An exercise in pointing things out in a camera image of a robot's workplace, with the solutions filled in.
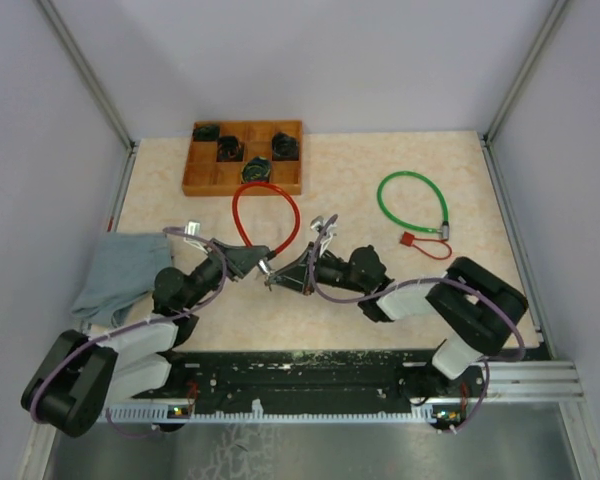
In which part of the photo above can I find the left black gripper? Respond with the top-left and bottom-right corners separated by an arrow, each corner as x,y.
183,237 -> 270,309

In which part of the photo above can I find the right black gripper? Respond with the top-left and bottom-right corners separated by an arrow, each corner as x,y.
270,241 -> 368,296

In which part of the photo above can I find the red cable lock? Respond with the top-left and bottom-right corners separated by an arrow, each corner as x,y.
231,182 -> 301,261

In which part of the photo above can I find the green cable lock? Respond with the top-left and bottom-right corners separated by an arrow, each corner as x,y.
376,170 -> 450,241

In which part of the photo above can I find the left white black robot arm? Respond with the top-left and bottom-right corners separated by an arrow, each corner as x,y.
20,239 -> 273,437

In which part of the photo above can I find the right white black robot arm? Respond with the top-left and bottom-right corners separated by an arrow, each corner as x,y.
229,243 -> 528,396

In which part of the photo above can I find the wooden compartment tray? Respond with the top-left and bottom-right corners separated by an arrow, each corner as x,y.
181,120 -> 303,197

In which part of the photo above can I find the blue yellow rolled tie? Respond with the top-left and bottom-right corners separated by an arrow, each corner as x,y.
241,156 -> 272,184

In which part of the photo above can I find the black orange rolled tie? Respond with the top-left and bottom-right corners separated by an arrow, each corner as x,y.
216,135 -> 244,162

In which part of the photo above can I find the folded blue jeans cloth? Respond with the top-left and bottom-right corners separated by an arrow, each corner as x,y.
71,232 -> 173,327

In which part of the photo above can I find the black dotted rolled tie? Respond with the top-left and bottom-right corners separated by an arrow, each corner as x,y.
271,132 -> 300,161

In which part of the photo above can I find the dark green rolled tie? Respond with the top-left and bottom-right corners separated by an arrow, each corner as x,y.
192,123 -> 220,142

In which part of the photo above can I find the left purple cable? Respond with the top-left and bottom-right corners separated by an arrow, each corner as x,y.
29,225 -> 229,441

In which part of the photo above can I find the purple cable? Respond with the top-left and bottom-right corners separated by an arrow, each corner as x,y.
29,225 -> 229,441
303,214 -> 527,436

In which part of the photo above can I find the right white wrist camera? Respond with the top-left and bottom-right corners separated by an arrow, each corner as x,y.
310,216 -> 337,256

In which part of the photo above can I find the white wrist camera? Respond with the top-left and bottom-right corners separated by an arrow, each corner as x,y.
310,216 -> 337,256
184,220 -> 201,246

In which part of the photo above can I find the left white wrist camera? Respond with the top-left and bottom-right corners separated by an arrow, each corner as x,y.
184,220 -> 201,246

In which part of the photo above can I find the thin red wire padlock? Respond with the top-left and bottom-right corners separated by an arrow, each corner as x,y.
399,231 -> 453,261

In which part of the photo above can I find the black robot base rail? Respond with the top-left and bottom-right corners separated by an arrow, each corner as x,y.
99,350 -> 488,431

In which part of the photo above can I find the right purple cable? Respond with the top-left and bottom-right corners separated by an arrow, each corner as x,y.
303,214 -> 527,436

